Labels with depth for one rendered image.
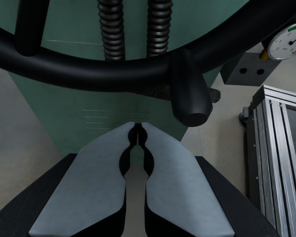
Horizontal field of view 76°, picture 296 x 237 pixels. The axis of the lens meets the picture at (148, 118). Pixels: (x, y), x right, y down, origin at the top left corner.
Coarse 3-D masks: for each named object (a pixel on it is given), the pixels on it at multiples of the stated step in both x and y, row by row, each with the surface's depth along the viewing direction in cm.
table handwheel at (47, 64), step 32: (32, 0) 11; (256, 0) 12; (288, 0) 11; (0, 32) 13; (32, 32) 13; (224, 32) 13; (256, 32) 13; (0, 64) 14; (32, 64) 14; (64, 64) 15; (96, 64) 16; (128, 64) 16; (160, 64) 15
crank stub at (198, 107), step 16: (176, 64) 13; (192, 64) 12; (176, 80) 12; (192, 80) 11; (176, 96) 11; (192, 96) 11; (208, 96) 11; (176, 112) 11; (192, 112) 11; (208, 112) 11
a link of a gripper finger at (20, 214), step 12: (72, 156) 9; (60, 168) 8; (36, 180) 7; (48, 180) 7; (60, 180) 7; (24, 192) 7; (36, 192) 7; (48, 192) 7; (12, 204) 6; (24, 204) 6; (36, 204) 6; (0, 216) 6; (12, 216) 6; (24, 216) 6; (36, 216) 6; (0, 228) 6; (12, 228) 6; (24, 228) 6
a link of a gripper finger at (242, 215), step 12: (204, 168) 8; (216, 180) 8; (216, 192) 7; (228, 192) 7; (240, 192) 7; (228, 204) 7; (240, 204) 7; (252, 204) 7; (228, 216) 6; (240, 216) 6; (252, 216) 6; (264, 216) 6; (240, 228) 6; (252, 228) 6; (264, 228) 6
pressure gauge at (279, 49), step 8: (288, 24) 26; (280, 32) 26; (288, 32) 27; (264, 40) 29; (272, 40) 27; (280, 40) 28; (288, 40) 28; (264, 48) 32; (272, 48) 29; (280, 48) 29; (288, 48) 29; (264, 56) 33; (272, 56) 30; (280, 56) 30; (288, 56) 30
